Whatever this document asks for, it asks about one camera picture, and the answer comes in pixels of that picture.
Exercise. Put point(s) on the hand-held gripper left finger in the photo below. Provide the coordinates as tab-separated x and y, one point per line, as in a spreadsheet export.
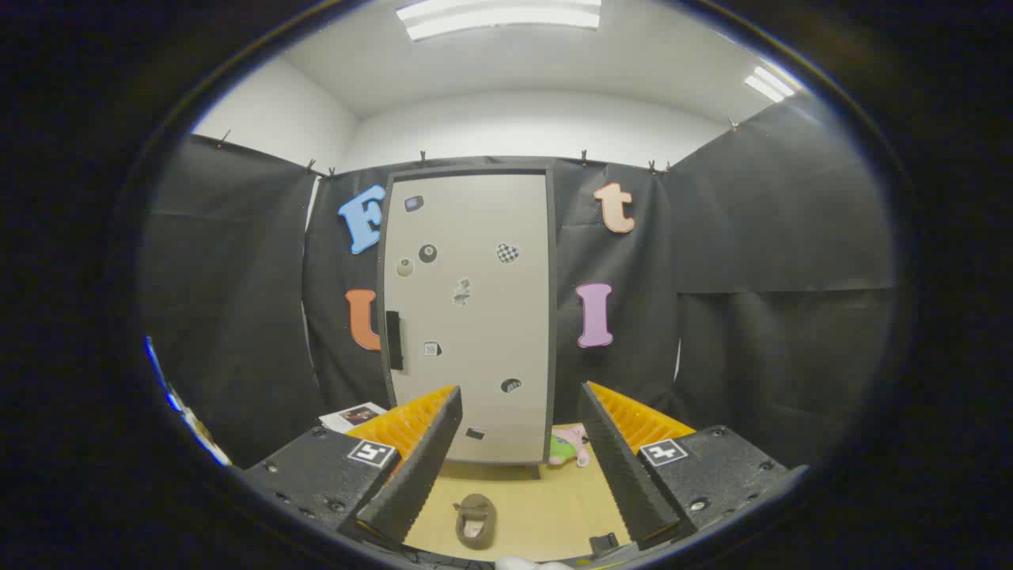
419	475

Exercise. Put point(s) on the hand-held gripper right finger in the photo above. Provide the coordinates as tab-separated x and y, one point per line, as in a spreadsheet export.
625	475

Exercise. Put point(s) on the brown fluffy slipper shoe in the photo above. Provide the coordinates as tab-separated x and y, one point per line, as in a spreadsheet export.
475	522

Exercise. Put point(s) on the grey shoe cabinet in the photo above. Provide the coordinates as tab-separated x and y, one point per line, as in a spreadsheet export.
552	317

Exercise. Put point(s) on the pink green plush toy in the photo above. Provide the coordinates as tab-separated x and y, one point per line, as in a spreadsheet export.
568	450

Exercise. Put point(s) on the small black block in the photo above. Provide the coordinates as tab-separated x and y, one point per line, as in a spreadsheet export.
605	545

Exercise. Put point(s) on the white picture book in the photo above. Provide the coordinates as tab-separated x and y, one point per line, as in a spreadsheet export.
352	416

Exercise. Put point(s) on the white rounded object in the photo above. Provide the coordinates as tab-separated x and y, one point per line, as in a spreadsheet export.
530	564

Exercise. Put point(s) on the black backdrop cloth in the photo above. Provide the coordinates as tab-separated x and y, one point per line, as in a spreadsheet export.
752	317

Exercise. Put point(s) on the white yellow object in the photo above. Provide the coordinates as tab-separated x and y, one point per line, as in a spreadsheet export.
207	443

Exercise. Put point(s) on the blue lit screen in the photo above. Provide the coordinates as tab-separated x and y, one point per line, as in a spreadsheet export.
152	356

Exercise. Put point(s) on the small ceiling light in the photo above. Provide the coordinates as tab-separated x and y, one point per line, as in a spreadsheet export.
769	83

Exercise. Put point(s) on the long ceiling light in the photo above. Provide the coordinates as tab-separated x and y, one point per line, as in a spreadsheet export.
498	17

